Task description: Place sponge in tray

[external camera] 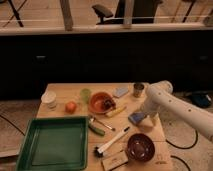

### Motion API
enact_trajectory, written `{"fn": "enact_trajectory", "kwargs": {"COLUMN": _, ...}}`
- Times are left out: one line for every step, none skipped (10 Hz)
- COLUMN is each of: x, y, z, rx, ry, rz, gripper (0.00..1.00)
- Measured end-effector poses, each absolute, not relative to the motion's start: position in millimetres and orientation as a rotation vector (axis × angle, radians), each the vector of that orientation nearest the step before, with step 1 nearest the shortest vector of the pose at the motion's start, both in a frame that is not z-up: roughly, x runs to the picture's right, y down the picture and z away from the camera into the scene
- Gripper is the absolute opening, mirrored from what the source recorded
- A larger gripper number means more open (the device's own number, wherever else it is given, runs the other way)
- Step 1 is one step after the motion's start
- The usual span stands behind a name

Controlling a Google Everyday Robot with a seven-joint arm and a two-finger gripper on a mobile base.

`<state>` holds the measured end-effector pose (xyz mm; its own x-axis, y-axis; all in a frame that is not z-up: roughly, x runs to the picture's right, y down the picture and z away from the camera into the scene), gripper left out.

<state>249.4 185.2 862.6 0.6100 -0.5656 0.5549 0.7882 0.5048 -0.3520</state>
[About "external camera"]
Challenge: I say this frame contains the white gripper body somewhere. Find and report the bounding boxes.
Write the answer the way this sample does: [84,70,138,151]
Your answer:
[140,98,158,117]

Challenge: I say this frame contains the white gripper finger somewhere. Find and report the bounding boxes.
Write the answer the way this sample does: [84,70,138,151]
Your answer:
[150,117,157,126]

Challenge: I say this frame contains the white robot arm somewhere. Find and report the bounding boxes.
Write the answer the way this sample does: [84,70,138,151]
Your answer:
[141,80,213,143]

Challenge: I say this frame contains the grey blue sponge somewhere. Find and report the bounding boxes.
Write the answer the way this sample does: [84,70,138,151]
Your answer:
[113,87,129,98]

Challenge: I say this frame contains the green plastic tray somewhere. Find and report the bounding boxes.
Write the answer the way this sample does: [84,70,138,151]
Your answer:
[15,116,88,171]

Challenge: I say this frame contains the dark red bowl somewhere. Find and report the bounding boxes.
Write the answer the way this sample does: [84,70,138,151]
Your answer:
[126,133,155,162]

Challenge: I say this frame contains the yellow banana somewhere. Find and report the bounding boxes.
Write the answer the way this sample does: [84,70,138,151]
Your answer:
[106,106,126,117]

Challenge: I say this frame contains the dark food in bowl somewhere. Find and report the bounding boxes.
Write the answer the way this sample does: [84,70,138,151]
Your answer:
[102,99,116,110]

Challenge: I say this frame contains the dark blue bag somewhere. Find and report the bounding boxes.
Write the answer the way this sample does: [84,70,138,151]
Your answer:
[191,93,212,108]

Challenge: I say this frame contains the orange bowl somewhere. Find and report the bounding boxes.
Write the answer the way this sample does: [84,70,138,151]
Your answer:
[88,92,116,114]

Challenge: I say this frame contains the green cucumber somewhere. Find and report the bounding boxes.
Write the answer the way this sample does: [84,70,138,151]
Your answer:
[89,123,105,136]

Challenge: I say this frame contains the wooden block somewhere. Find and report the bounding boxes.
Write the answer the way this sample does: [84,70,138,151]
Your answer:
[102,151,128,171]

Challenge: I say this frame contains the metal spoon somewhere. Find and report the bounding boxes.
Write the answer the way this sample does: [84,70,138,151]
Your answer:
[89,116,116,131]

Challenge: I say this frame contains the white dish brush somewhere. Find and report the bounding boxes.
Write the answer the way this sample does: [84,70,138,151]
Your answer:
[94,127,130,158]

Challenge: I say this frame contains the green plastic cup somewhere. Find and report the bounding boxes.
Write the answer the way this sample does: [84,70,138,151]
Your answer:
[80,88,91,103]

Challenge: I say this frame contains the orange fruit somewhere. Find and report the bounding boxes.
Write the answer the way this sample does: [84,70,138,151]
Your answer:
[65,101,77,114]

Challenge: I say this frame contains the white paper cup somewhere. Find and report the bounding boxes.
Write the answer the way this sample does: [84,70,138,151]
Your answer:
[41,91,57,109]

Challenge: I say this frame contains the black floor cable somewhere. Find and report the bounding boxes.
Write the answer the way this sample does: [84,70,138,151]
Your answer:
[165,128,199,150]

